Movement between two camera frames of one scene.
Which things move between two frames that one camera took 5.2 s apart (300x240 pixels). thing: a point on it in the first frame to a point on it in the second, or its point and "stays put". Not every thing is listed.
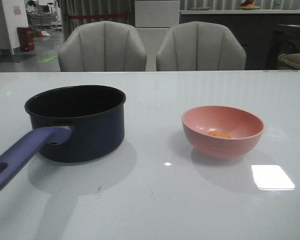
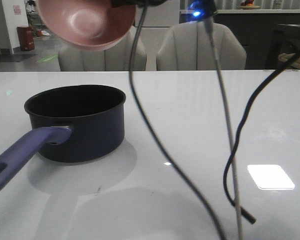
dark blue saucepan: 70,124 stays put
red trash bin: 26,38 stays put
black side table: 287,39 stays put
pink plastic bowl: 222,132 to 86,23
